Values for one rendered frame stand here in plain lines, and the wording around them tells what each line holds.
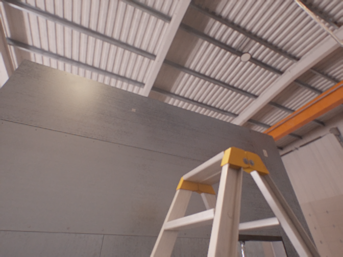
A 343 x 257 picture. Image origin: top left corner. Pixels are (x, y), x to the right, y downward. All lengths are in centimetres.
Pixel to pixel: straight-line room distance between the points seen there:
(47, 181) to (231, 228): 99
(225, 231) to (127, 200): 77
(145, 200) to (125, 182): 17
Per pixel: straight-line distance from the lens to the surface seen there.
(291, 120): 945
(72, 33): 765
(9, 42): 872
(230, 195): 62
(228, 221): 58
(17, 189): 125
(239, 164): 67
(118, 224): 119
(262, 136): 235
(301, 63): 869
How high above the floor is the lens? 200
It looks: 36 degrees up
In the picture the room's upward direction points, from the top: straight up
